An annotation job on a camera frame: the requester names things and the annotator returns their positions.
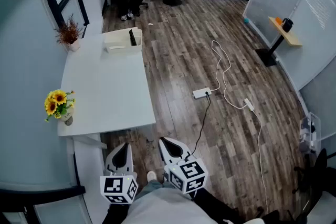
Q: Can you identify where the white power strip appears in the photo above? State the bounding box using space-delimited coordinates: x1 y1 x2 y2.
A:
193 87 212 100

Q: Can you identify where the black power cable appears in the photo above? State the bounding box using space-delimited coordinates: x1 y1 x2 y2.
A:
189 91 212 161

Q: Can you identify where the long white cable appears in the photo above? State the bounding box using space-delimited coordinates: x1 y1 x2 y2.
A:
249 109 269 215

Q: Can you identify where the looped white cable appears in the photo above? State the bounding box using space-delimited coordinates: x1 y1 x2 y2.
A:
211 40 250 110

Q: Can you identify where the black swivel chair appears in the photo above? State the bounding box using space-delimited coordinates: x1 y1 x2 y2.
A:
292 148 336 224

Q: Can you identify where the cream plastic organizer tray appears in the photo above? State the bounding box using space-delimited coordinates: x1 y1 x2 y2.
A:
103 27 143 55

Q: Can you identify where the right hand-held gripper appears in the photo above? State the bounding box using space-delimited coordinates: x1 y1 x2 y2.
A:
158 136 209 195

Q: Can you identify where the clear plastic bin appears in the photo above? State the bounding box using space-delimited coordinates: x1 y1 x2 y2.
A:
299 112 321 155

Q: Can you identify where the wooden top pedestal table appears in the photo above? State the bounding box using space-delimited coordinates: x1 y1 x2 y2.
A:
255 16 303 68

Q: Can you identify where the dried reddish plant white vase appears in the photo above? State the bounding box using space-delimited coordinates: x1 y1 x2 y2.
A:
54 13 83 52

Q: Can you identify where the person's grey shirt torso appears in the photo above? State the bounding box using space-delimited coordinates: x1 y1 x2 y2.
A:
123 186 218 224

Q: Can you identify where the small white power adapter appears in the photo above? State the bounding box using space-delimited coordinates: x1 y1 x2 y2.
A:
244 98 255 112

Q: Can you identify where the person's white shoe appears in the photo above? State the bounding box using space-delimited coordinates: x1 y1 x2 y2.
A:
146 170 158 183

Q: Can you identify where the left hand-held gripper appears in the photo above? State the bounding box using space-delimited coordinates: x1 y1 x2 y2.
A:
99 142 139 205

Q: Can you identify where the small black object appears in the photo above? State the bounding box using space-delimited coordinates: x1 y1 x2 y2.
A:
129 29 138 47

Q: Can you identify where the sunflower bouquet in vase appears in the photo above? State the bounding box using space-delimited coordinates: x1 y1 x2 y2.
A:
44 89 76 126

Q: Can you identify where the person's jeans leg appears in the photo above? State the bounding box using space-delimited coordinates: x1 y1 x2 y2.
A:
135 179 174 199

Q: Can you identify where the black kettle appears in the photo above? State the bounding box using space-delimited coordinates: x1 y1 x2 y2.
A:
281 17 294 33

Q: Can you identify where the person's right forearm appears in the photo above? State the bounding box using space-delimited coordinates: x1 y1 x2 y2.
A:
193 187 246 224

